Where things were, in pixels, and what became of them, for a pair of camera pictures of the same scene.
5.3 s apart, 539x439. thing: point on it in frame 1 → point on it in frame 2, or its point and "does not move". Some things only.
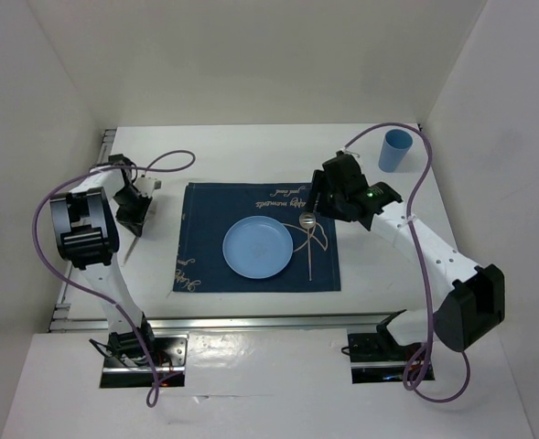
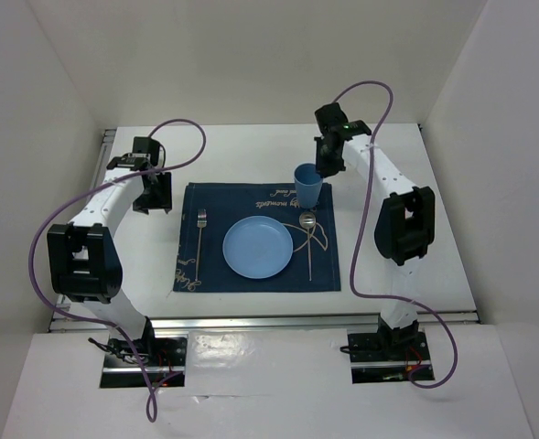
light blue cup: (395, 145) → (307, 183)
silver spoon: (307, 220) does not move
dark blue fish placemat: (209, 211) does not move
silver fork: (130, 250) → (201, 220)
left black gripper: (134, 222) → (163, 201)
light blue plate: (258, 247) does not move
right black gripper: (315, 188) → (326, 169)
